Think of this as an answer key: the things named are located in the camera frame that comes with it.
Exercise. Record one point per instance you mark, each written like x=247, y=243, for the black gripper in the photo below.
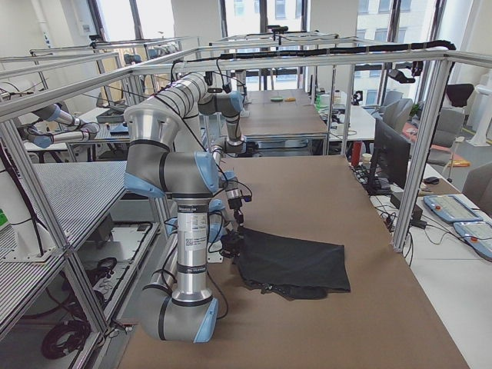
x=231, y=246
x=240, y=217

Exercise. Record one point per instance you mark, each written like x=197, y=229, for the black computer monitor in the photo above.
x=389, y=161

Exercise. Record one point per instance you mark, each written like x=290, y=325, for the striped aluminium work table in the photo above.
x=82, y=193

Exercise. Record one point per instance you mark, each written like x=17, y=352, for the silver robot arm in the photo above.
x=229, y=105
x=182, y=308

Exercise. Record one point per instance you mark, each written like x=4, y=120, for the blue teach pendant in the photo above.
x=450, y=208

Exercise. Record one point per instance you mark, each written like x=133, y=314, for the red thermos bottle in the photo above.
x=356, y=153

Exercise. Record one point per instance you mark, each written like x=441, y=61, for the black graphic t-shirt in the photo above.
x=293, y=268

